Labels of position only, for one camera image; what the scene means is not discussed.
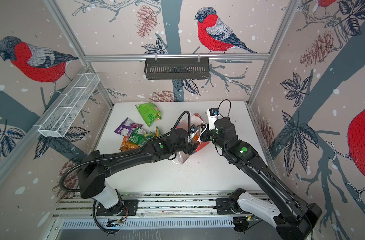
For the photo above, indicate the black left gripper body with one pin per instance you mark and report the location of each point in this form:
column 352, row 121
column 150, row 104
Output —
column 189, row 148

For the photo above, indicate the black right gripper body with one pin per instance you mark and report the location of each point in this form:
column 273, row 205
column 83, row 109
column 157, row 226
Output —
column 208, row 135

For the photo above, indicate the red paper gift bag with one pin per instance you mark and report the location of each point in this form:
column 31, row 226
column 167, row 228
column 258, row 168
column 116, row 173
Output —
column 195, row 122

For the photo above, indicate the dark green snack packet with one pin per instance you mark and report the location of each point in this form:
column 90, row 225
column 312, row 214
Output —
column 139, row 136

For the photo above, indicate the bright green chips bag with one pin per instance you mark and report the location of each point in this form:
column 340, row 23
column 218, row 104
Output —
column 149, row 113

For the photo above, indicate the orange snack packet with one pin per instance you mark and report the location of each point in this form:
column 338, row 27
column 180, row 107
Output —
column 127, row 146

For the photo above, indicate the purple snack packet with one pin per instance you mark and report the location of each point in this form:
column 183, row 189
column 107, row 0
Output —
column 127, row 127

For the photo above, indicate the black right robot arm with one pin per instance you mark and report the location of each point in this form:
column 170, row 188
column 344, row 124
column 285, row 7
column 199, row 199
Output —
column 291, row 216

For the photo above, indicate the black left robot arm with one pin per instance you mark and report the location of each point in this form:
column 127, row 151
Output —
column 97, row 167

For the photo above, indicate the orange rainbow candy packet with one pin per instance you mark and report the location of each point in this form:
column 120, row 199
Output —
column 196, row 137

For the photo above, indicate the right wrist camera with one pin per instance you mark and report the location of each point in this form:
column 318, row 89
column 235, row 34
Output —
column 213, row 115

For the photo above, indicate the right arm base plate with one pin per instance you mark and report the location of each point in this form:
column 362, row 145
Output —
column 229, row 206

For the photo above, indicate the black hanging wall basket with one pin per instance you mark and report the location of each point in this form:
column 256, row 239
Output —
column 177, row 69

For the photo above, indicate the aluminium mounting rail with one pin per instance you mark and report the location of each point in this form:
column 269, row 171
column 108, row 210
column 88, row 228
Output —
column 163, row 204

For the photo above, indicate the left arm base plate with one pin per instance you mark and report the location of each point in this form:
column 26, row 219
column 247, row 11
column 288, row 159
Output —
column 126, row 208

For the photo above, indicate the white wire mesh shelf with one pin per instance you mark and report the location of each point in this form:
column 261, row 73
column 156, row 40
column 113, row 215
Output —
column 62, row 117

